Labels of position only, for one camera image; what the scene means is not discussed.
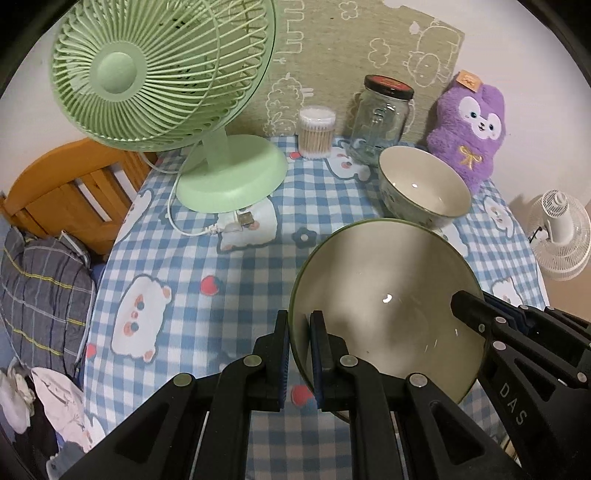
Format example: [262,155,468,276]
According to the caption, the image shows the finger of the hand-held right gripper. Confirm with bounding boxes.
[482,295,591,344]
[450,290,588,388]

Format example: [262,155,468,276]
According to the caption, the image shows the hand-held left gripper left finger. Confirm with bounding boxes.
[58,310,291,480]

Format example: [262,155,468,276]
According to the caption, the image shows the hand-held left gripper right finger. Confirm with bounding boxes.
[309,310,525,480]

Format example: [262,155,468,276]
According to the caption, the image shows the floral ceramic bowl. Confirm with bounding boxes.
[288,219,488,404]
[379,145,472,230]

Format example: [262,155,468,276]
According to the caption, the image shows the white standing fan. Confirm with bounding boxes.
[526,189,591,281]

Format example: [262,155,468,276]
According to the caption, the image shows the blue checked tablecloth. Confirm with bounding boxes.
[83,135,550,480]

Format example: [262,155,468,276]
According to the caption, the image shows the purple plush bunny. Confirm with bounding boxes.
[426,71,509,195]

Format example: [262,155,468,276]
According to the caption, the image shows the glass jar with dark lid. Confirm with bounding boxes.
[347,75,415,167]

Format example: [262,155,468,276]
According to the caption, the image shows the cotton swab container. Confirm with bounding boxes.
[298,106,336,161]

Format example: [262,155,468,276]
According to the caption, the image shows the grey plaid pillow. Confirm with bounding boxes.
[0,226,98,374]

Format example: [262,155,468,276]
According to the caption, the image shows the white crumpled cloth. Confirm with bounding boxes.
[0,367,38,435]

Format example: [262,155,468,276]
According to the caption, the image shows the orange wooden headboard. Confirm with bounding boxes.
[0,140,158,257]

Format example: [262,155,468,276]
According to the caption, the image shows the green printed mat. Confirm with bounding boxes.
[249,0,466,139]

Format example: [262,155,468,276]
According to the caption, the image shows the green desk fan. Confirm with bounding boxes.
[51,0,289,214]

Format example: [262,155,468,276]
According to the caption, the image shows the white fan power cable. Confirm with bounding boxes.
[167,148,259,237]

